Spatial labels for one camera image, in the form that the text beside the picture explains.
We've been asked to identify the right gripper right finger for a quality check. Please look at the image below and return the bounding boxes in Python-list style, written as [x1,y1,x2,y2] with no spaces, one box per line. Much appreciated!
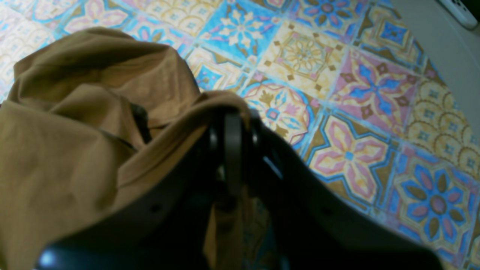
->
[245,109,443,270]

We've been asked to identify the white game controller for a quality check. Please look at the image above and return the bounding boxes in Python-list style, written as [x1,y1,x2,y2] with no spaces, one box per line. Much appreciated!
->
[439,0,480,30]

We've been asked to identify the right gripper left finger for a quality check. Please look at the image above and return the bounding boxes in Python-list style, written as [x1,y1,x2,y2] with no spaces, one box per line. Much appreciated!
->
[36,112,235,270]

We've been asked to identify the patterned tile tablecloth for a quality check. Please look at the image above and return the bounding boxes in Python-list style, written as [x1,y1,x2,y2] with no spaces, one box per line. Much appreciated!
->
[1,0,479,270]

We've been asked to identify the brown t-shirt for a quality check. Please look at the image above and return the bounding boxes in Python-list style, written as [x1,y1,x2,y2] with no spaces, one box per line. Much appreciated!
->
[0,27,251,270]

